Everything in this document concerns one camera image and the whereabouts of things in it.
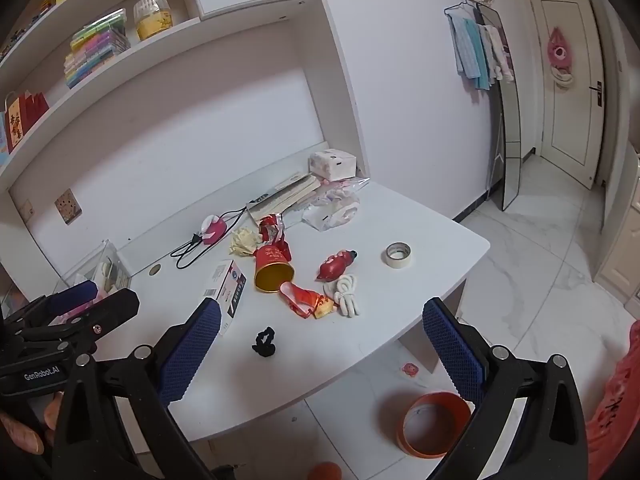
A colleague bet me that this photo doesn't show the white rope bundle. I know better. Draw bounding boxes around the white rope bundle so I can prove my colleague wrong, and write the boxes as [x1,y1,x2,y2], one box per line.
[323,273,362,318]

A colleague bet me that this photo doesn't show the red paper gift bag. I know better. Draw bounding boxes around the red paper gift bag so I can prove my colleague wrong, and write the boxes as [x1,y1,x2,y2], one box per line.
[4,91,49,153]

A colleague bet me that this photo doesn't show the printed clear plastic bag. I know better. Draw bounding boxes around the printed clear plastic bag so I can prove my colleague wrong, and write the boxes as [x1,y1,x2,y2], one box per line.
[302,177,370,232]

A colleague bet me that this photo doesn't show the hanging blue and white towels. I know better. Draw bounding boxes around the hanging blue and white towels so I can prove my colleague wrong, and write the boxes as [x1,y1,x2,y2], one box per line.
[444,2,515,91]

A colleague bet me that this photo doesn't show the red yellow fabric pouch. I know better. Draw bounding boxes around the red yellow fabric pouch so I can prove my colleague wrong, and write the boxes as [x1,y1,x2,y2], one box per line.
[280,282,335,320]

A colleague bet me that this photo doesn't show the yellow lined paper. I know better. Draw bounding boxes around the yellow lined paper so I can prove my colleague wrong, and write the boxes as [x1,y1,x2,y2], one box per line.
[229,228,262,257]

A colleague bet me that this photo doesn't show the black hair scrunchie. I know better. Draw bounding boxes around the black hair scrunchie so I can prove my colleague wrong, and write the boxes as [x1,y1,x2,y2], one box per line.
[252,326,276,358]

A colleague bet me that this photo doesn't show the orange round trash bin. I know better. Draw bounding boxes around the orange round trash bin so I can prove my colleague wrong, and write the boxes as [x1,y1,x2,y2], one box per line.
[396,391,472,460]

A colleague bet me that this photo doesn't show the red plastic trash bag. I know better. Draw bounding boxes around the red plastic trash bag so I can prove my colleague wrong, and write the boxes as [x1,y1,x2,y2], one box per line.
[586,321,639,479]

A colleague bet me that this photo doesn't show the white barcode carton box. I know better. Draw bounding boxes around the white barcode carton box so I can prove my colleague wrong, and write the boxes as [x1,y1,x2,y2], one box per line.
[203,259,246,336]

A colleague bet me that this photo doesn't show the pink door hanging decoration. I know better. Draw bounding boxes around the pink door hanging decoration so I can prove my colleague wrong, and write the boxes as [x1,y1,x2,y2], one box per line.
[547,27,573,73]

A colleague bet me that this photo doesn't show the red snack wrapper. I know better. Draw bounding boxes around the red snack wrapper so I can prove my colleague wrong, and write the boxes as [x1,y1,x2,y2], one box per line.
[258,214,285,245]

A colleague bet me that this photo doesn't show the wall power socket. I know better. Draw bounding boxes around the wall power socket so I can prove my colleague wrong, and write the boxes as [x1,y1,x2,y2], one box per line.
[54,188,82,226]

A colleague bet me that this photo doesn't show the colourful bead boxes stack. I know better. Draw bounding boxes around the colourful bead boxes stack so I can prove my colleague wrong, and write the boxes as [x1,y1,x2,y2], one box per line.
[64,9,130,89]

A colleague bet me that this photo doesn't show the clear jar with yellow contents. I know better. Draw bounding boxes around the clear jar with yellow contents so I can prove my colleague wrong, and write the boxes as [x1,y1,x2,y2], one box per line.
[134,0,174,40]

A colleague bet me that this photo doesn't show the red sticker on floor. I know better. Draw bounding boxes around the red sticker on floor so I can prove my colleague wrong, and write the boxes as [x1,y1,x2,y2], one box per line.
[401,363,420,377]

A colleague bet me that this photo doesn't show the floral tissue pack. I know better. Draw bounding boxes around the floral tissue pack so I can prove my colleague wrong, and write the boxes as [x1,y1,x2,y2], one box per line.
[308,148,357,182]

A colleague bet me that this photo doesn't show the masking tape roll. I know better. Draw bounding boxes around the masking tape roll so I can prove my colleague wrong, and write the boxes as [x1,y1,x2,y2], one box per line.
[383,242,412,269]

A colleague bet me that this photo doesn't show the red cylindrical gift tube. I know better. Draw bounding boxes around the red cylindrical gift tube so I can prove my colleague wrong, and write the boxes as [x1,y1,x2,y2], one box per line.
[254,245,295,294]

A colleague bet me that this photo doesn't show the orange slipper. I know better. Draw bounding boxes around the orange slipper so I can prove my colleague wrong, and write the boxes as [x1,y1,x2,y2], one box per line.
[307,462,343,480]

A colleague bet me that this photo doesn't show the person's left hand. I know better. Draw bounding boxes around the person's left hand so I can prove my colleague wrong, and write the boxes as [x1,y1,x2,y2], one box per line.
[1,392,64,456]

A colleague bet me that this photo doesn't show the stack of notebooks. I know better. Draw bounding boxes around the stack of notebooks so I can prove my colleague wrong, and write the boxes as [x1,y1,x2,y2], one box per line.
[246,172,321,224]

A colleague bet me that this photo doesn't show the red pig plush toy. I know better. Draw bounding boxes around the red pig plush toy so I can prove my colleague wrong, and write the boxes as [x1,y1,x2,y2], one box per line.
[317,250,357,283]

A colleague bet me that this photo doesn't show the standing floor mirror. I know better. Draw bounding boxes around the standing floor mirror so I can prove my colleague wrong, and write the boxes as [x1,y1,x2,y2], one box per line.
[477,3,523,211]

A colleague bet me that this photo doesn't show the white bedroom door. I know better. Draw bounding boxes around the white bedroom door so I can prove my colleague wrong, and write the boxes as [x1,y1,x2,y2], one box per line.
[530,0,604,188]

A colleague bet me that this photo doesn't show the black power cable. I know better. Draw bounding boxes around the black power cable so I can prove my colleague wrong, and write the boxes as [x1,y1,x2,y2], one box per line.
[169,206,248,271]

